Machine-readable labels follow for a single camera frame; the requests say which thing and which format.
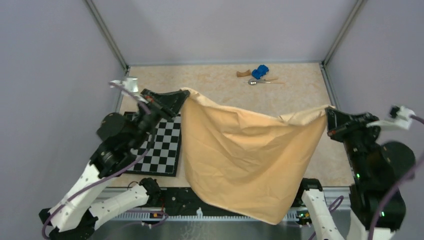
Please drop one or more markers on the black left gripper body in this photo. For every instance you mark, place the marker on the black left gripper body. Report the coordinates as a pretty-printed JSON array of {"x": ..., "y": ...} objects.
[{"x": 158, "y": 111}]

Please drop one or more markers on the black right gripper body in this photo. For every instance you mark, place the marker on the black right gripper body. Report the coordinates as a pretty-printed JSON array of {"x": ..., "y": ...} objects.
[{"x": 358, "y": 133}]

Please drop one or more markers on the silver metal spoon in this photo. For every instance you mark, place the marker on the silver metal spoon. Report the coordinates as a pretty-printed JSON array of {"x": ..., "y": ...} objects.
[{"x": 254, "y": 81}]

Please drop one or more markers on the orange cloth napkin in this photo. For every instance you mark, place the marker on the orange cloth napkin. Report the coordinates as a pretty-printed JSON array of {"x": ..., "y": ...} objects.
[{"x": 247, "y": 162}]

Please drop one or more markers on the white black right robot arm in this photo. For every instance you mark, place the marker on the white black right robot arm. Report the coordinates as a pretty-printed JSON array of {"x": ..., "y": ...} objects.
[{"x": 377, "y": 208}]

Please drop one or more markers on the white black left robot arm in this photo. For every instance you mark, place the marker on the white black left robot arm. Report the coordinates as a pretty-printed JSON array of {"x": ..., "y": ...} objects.
[{"x": 78, "y": 215}]

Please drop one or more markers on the black white checkerboard mat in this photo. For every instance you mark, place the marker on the black white checkerboard mat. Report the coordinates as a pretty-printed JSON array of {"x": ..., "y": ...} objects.
[{"x": 163, "y": 157}]

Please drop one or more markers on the small brown wooden piece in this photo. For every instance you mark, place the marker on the small brown wooden piece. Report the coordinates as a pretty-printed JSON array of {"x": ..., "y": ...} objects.
[{"x": 246, "y": 73}]

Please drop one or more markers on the blue toy car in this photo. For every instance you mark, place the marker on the blue toy car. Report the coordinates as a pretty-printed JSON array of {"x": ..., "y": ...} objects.
[{"x": 260, "y": 71}]

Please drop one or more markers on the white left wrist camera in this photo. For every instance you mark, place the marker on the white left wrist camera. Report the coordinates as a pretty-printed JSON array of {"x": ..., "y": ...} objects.
[{"x": 128, "y": 85}]

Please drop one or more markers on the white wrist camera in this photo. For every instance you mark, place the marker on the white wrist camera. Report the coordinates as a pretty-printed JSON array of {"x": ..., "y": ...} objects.
[
  {"x": 399, "y": 118},
  {"x": 128, "y": 85}
]

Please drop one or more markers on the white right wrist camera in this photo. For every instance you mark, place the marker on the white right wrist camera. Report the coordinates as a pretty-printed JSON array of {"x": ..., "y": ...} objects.
[{"x": 399, "y": 118}]

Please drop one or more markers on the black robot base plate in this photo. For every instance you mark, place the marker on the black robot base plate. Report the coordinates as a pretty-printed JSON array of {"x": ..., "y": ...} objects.
[{"x": 182, "y": 201}]

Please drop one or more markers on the aluminium front frame rail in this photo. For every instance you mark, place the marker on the aluminium front frame rail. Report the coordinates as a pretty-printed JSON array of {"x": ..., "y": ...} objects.
[{"x": 153, "y": 224}]

